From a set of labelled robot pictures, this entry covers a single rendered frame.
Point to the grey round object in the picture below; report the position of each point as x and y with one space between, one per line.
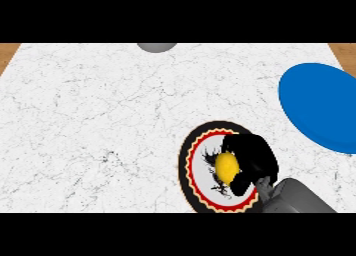
157 47

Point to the blue plate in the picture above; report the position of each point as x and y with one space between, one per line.
325 106

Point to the yellow lemon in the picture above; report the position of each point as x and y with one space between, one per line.
226 168

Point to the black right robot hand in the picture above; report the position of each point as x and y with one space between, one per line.
254 156

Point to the black red patterned plate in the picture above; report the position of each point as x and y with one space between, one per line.
196 166

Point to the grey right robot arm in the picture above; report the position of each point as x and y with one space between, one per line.
292 198

